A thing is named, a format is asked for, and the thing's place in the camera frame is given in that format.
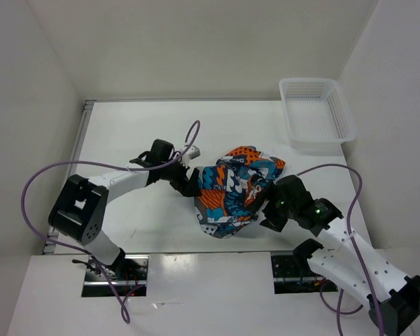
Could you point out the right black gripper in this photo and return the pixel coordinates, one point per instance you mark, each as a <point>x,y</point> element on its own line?
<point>268,191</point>

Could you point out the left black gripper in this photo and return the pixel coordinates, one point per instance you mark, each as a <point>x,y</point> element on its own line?
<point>191,188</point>

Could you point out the colourful patterned shorts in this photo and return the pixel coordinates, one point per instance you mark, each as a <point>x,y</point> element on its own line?
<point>230,187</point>

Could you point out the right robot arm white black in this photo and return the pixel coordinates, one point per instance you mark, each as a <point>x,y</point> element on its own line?
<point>337,252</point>

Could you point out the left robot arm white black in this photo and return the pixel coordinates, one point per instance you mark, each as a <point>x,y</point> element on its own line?
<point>80,208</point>

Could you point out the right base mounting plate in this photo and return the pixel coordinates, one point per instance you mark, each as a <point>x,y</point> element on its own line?
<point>292,276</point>

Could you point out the base mounting plate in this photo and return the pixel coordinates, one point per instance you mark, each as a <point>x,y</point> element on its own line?
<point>292,276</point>
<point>95,284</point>

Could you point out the white plastic basket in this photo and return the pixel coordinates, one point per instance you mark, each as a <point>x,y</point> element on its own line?
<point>317,114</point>

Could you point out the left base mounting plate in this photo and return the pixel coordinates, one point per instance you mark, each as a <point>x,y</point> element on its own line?
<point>95,284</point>

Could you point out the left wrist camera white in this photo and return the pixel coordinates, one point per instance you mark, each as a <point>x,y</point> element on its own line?
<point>192,153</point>

